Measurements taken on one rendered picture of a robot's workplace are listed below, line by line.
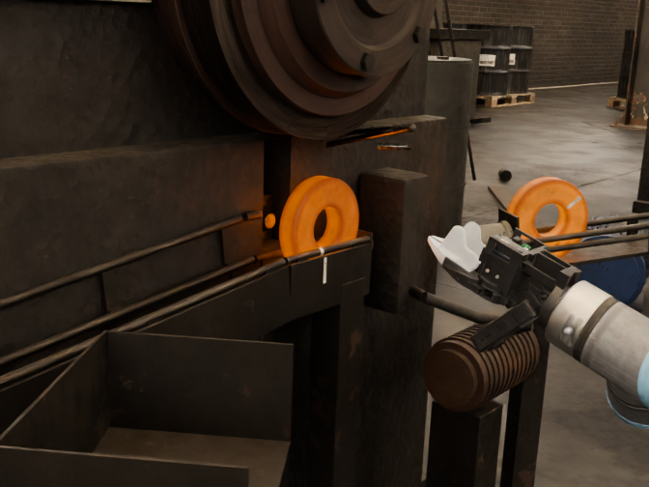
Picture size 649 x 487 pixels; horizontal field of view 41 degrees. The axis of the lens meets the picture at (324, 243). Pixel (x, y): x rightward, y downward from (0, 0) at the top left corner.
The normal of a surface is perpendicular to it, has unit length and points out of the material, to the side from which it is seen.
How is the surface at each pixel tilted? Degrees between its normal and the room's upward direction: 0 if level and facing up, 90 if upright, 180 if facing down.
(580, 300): 41
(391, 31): 90
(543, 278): 90
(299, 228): 90
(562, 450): 0
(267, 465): 5
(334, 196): 90
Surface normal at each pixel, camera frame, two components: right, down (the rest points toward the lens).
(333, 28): 0.76, 0.19
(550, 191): 0.25, 0.25
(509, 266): -0.65, 0.17
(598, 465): 0.04, -0.97
